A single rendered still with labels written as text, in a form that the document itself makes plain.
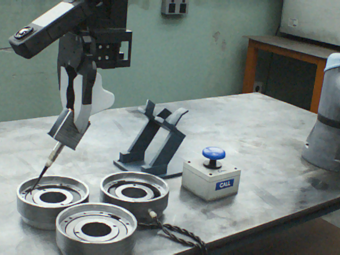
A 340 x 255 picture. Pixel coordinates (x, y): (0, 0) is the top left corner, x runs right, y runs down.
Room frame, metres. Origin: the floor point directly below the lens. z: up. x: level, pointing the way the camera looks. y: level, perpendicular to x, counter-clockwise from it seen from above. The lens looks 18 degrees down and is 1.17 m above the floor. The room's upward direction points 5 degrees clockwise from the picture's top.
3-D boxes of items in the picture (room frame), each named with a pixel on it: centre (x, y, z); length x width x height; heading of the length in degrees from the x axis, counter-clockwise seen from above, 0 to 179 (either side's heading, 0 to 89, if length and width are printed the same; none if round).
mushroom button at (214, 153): (0.79, -0.08, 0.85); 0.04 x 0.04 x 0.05
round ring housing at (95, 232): (0.57, 0.08, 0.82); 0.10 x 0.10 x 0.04
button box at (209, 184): (0.79, -0.09, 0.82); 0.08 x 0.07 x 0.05; 128
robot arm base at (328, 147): (0.99, -0.37, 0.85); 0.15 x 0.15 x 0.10
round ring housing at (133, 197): (0.69, 0.04, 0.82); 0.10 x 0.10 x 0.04
